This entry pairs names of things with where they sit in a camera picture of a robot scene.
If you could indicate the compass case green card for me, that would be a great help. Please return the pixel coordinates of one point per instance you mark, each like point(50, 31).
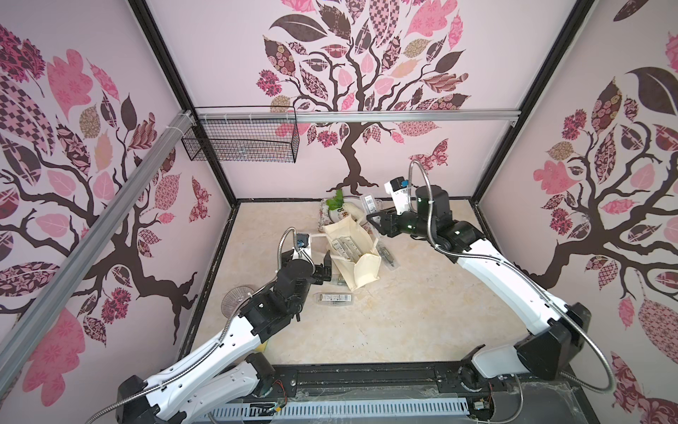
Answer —
point(387, 257)

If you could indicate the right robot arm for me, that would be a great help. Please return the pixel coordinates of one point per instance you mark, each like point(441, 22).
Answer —
point(553, 327)

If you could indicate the clear compass case white label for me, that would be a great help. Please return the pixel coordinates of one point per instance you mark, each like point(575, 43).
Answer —
point(339, 281)

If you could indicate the white slotted cable duct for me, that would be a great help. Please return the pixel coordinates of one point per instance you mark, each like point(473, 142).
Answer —
point(349, 409)

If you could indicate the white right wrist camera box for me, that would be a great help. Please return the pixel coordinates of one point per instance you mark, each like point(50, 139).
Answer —
point(399, 190)

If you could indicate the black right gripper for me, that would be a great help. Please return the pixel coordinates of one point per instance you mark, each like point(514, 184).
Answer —
point(386, 221)

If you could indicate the cream canvas tote bag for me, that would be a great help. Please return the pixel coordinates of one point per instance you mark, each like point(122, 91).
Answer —
point(366, 269)

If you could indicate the floral rectangular tray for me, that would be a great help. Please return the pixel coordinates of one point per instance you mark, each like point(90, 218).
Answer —
point(325, 221)

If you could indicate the black wire basket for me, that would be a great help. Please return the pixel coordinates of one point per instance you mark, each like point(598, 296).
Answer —
point(252, 134)

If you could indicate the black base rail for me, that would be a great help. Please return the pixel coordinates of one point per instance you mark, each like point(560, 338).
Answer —
point(444, 377)

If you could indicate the aluminium rail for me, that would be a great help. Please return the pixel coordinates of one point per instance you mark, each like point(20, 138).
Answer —
point(367, 116)
point(45, 309)

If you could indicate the green plastic lettuce leaf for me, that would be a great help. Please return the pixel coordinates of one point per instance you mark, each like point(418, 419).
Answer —
point(337, 201)

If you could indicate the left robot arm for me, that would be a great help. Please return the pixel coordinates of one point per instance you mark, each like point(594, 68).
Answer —
point(228, 366)

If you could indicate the aluminium rail back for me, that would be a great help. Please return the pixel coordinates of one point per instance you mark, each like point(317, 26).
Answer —
point(367, 116)

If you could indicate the aluminium rail left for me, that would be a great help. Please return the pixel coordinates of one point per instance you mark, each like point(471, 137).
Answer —
point(45, 309)

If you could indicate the clear compass set case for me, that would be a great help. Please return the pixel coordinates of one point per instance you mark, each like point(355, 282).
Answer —
point(347, 248)

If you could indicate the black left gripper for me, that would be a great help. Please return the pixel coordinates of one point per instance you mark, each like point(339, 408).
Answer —
point(323, 273)

